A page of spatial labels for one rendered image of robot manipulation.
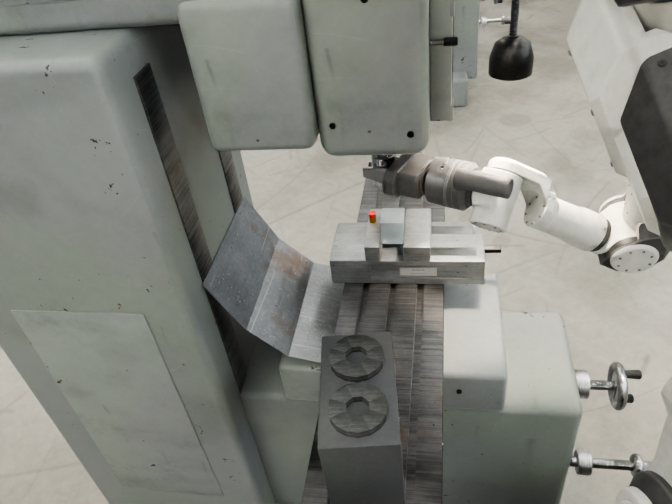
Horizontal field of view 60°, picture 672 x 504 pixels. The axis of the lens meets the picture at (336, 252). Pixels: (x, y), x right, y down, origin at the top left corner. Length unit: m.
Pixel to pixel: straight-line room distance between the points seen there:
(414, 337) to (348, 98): 0.54
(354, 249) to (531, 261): 1.61
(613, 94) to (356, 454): 0.57
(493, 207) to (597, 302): 1.73
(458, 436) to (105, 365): 0.83
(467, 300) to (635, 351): 1.22
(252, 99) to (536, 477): 1.14
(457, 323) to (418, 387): 0.26
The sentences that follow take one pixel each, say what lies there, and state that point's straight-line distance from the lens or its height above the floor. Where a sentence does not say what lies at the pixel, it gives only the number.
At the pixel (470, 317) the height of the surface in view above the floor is 0.83.
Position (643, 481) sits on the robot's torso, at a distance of 0.94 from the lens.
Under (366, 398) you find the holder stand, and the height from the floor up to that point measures 1.11.
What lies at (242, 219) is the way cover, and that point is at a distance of 1.41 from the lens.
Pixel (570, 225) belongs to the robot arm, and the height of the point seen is 1.18.
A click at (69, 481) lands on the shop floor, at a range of 2.43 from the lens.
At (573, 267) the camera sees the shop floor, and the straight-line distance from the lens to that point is 2.87.
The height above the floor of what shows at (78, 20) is 1.58.
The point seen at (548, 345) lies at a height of 0.71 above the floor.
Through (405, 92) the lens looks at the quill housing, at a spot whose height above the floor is 1.43.
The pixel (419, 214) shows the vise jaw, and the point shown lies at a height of 1.02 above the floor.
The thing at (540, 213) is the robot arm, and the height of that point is 1.20.
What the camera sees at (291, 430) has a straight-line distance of 1.55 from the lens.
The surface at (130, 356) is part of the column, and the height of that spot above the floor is 0.92.
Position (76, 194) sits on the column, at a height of 1.33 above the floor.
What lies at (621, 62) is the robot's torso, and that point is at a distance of 0.65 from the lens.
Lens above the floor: 1.83
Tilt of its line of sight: 39 degrees down
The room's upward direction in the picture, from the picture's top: 8 degrees counter-clockwise
